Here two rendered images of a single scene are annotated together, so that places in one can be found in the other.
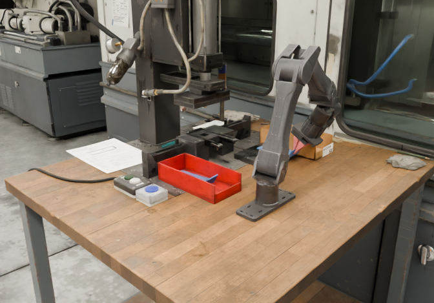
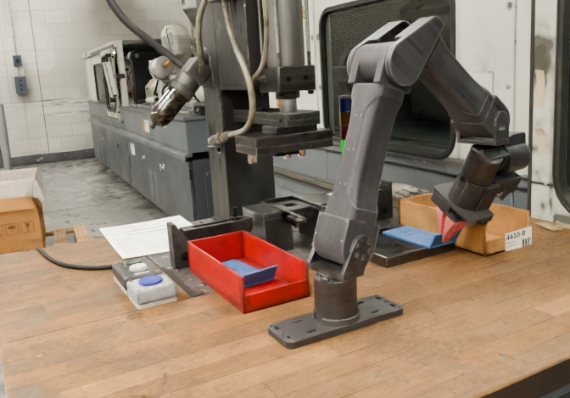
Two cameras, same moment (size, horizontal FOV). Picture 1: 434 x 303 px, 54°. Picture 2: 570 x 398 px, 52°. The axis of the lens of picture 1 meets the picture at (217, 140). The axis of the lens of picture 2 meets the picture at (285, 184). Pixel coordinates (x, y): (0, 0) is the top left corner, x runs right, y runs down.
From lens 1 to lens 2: 0.49 m
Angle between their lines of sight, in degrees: 20
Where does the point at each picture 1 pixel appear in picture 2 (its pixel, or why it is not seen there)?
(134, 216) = (100, 321)
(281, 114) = (356, 143)
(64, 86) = not seen: hidden behind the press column
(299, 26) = (491, 33)
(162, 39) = (227, 51)
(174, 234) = (133, 356)
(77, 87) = not seen: hidden behind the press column
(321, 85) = (466, 100)
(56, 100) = (202, 187)
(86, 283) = not seen: outside the picture
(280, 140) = (352, 193)
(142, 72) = (211, 110)
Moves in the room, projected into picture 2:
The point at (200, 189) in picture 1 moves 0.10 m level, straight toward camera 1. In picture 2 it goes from (228, 286) to (203, 311)
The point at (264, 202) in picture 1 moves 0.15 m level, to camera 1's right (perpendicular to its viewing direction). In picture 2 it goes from (324, 315) to (433, 323)
